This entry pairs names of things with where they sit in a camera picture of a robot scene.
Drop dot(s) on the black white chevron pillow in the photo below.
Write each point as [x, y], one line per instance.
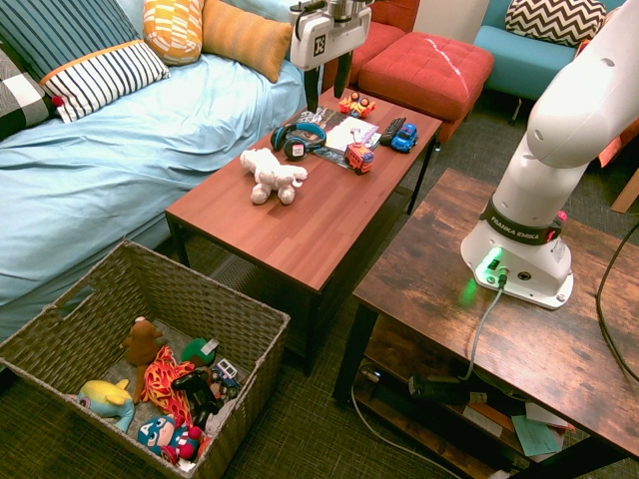
[554, 20]

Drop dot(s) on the flame print cloth toy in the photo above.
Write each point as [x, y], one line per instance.
[162, 379]

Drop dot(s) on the dark blue striped pillow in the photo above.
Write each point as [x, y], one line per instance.
[60, 30]

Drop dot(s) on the black remote control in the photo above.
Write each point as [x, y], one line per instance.
[393, 130]

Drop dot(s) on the black game controller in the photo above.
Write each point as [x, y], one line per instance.
[197, 391]

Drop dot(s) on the red armchair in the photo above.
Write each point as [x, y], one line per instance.
[384, 35]

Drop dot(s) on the black power adapter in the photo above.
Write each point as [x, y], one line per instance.
[439, 389]

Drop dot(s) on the green round plush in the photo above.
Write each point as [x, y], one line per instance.
[195, 351]

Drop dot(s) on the Captain America plush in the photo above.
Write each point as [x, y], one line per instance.
[165, 434]

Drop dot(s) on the grey woven basket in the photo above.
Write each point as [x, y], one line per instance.
[165, 294]

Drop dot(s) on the teal envelope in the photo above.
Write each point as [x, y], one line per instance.
[536, 436]

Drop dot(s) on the blue yellow plush toy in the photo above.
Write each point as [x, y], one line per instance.
[107, 399]

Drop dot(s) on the red tufted ottoman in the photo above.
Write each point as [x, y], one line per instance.
[424, 70]

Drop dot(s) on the brown monkey plush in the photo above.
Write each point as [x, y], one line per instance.
[142, 344]

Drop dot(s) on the blue black headphones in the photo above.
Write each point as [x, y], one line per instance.
[298, 140]

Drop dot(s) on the orange woven pillow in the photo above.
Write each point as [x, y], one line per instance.
[247, 37]

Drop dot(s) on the orange toy fire truck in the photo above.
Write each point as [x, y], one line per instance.
[358, 157]

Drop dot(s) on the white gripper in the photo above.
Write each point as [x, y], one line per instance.
[324, 42]

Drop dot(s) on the light blue sofa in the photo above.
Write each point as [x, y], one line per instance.
[125, 164]

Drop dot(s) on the reddish wooden coffee table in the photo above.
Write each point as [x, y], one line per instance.
[319, 219]

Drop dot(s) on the white stuffed toy dog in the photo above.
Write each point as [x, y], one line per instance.
[272, 174]

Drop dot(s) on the white purple book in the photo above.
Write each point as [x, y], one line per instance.
[352, 132]

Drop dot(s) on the white blue toy police car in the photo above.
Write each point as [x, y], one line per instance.
[225, 374]

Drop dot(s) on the yellow white patterned pillow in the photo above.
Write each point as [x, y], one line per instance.
[172, 30]

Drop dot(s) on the orange toy monster truck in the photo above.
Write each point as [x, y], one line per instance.
[357, 104]

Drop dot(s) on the dark cover magazine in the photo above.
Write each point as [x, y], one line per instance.
[319, 119]

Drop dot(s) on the white navy striped pillow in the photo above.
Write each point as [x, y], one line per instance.
[100, 80]

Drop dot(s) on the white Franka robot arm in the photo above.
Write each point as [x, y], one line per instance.
[559, 125]

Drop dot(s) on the teal armchair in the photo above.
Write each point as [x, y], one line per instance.
[519, 60]

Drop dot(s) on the black white checkered pillow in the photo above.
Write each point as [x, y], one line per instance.
[20, 100]

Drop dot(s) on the rustic brown side table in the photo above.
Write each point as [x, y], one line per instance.
[499, 339]

